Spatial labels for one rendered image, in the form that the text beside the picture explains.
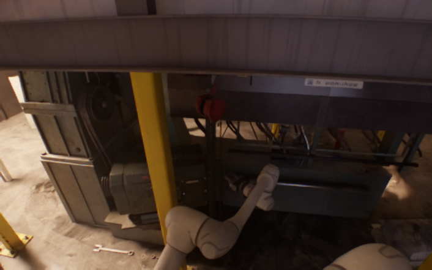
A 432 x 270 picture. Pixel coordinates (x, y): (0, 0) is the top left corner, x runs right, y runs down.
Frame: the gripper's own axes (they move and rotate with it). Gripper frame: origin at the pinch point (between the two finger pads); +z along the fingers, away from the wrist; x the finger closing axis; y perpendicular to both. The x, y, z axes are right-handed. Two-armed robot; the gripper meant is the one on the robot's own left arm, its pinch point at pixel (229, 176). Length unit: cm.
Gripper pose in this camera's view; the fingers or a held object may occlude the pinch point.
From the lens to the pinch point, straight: 162.0
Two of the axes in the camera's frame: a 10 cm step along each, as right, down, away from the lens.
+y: 0.0, -8.7, -5.0
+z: -6.4, -3.8, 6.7
